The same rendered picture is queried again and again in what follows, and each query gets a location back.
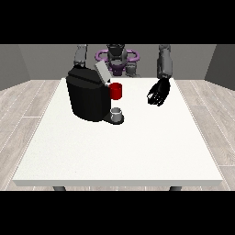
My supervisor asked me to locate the pale grey machine lid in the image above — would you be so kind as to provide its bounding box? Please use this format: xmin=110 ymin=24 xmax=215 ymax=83
xmin=94 ymin=60 xmax=112 ymax=84

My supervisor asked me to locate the black coffee machine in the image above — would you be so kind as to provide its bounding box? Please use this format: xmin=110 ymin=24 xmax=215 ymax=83
xmin=65 ymin=65 xmax=125 ymax=125

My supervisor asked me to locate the red pod holder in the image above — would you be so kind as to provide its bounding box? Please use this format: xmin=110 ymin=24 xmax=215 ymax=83
xmin=108 ymin=82 xmax=124 ymax=101

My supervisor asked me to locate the grey trunk with purple rings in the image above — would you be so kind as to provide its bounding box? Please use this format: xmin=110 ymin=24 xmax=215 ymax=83
xmin=95 ymin=44 xmax=142 ymax=78

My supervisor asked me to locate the small grey cup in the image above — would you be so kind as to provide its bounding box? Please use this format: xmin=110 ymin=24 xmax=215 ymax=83
xmin=110 ymin=106 xmax=124 ymax=122

